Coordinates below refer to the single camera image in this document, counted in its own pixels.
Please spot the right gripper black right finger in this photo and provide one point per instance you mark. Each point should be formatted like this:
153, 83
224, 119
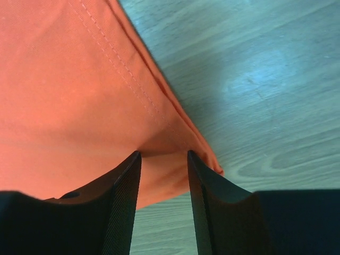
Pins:
231, 220

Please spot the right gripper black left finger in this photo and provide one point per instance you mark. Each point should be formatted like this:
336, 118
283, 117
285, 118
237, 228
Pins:
96, 218

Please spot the orange t shirt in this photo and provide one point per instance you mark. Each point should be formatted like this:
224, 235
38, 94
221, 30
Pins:
79, 93

